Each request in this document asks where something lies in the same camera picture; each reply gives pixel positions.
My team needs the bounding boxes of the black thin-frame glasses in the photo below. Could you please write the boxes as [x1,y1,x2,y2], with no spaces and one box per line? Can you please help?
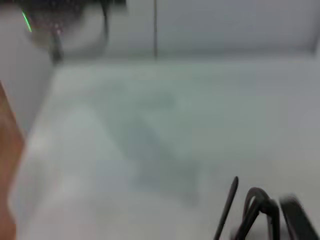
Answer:
[213,175,320,240]

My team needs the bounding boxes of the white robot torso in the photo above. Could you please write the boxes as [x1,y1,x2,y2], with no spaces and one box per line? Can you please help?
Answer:
[0,6,55,137]

